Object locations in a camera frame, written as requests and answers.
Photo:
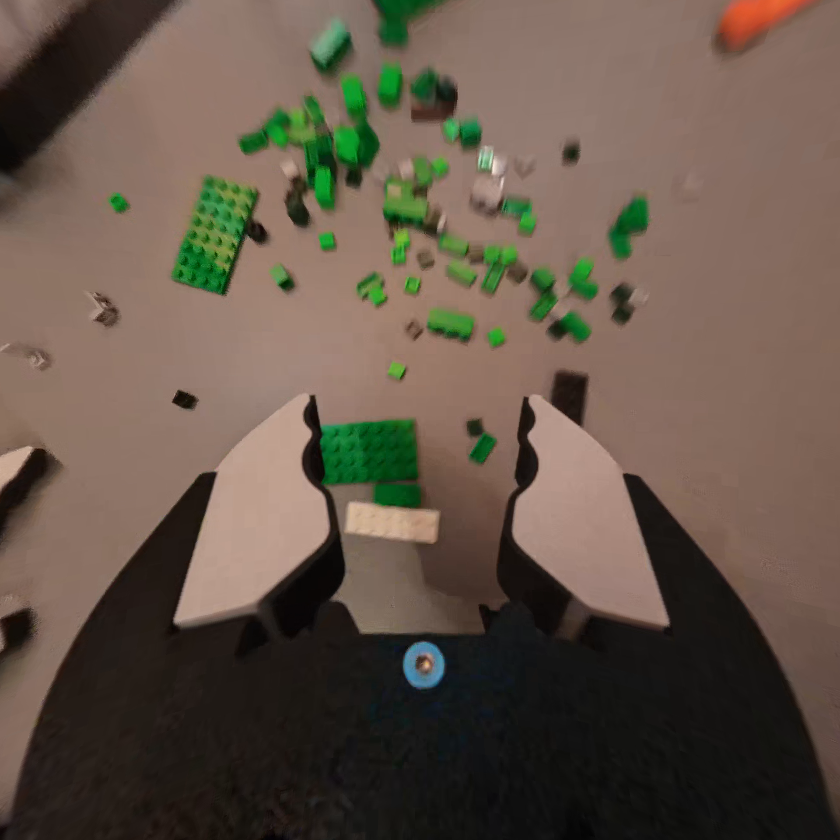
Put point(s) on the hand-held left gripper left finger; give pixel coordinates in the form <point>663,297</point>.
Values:
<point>256,525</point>

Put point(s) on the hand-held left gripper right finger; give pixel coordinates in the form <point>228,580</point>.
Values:
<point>577,525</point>

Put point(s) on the flat green lego tile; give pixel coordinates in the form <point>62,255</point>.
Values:
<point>483,449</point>

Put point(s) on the black lego plate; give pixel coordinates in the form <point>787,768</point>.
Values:
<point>569,394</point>

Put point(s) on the white lego plate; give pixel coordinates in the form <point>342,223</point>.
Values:
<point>390,522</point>

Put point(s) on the small dark green lego piece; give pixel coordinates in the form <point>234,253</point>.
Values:
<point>474,427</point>

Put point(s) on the small green lego plate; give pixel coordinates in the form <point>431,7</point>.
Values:
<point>397,494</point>

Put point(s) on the small black lego piece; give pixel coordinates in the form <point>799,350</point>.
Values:
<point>184,399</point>

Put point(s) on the small green lego brick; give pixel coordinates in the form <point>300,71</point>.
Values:
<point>118,202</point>
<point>396,370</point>

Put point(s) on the grey lego piece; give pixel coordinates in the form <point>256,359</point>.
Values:
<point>29,355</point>
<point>103,308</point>

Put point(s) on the large green lego plate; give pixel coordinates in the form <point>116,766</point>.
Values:
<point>216,233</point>

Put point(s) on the pile of green lego bricks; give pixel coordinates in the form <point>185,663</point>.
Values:
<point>407,210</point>

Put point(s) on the orange brick separator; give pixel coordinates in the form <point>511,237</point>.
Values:
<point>754,23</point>

